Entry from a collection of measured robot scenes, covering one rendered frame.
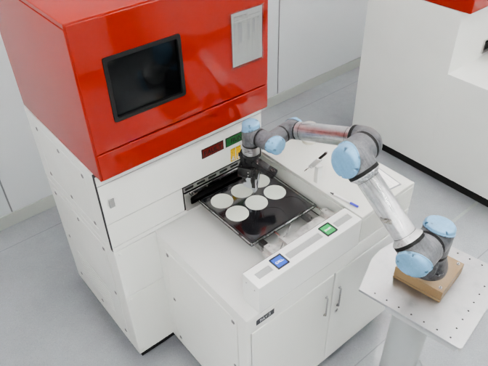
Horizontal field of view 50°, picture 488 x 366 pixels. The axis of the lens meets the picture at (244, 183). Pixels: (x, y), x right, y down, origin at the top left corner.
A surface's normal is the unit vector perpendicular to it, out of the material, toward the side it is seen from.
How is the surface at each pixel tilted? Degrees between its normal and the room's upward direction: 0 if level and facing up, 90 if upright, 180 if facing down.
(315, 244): 0
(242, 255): 0
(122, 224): 90
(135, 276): 90
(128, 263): 90
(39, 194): 90
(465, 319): 0
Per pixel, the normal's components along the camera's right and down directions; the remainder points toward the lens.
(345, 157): -0.73, 0.35
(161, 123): 0.64, 0.47
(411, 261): -0.59, 0.57
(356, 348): -0.02, -0.78
